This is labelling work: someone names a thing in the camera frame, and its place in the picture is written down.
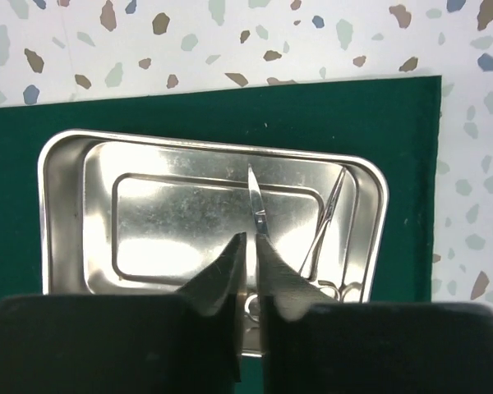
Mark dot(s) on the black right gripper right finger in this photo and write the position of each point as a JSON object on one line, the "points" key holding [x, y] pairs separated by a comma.
{"points": [[311, 343]]}

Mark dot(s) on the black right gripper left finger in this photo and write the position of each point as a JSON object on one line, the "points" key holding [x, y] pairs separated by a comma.
{"points": [[186, 341]]}

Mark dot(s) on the stainless steel instrument tray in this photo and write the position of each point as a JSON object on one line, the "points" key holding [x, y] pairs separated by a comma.
{"points": [[133, 214]]}

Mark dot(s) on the dark green surgical cloth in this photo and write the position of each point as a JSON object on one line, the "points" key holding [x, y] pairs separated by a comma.
{"points": [[393, 123]]}

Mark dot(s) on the steel surgical forceps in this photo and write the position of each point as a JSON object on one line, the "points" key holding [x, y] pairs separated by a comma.
{"points": [[259, 214]]}

